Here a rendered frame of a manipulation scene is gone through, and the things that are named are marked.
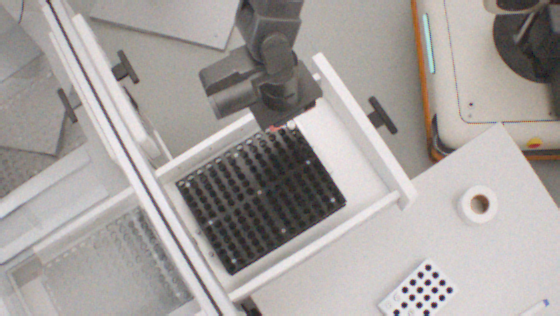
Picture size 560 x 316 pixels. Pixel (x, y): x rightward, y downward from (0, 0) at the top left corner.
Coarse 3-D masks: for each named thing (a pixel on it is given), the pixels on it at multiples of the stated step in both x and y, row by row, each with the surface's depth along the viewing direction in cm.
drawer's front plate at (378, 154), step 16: (320, 64) 109; (336, 80) 109; (336, 96) 110; (352, 112) 107; (352, 128) 113; (368, 128) 106; (368, 144) 108; (384, 144) 105; (384, 160) 105; (384, 176) 110; (400, 176) 104; (400, 192) 106; (416, 192) 103; (400, 208) 113
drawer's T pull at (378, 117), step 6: (372, 96) 109; (372, 102) 109; (378, 108) 109; (372, 114) 108; (378, 114) 108; (384, 114) 108; (372, 120) 108; (378, 120) 108; (384, 120) 108; (390, 120) 108; (378, 126) 108; (390, 126) 108; (390, 132) 108; (396, 132) 108
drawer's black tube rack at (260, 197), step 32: (224, 160) 109; (256, 160) 109; (288, 160) 112; (192, 192) 108; (224, 192) 108; (256, 192) 107; (288, 192) 107; (320, 192) 110; (224, 224) 106; (256, 224) 109; (288, 224) 109; (224, 256) 105; (256, 256) 105
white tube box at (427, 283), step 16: (416, 272) 113; (432, 272) 113; (400, 288) 112; (416, 288) 112; (432, 288) 115; (448, 288) 114; (384, 304) 112; (400, 304) 111; (416, 304) 115; (432, 304) 114
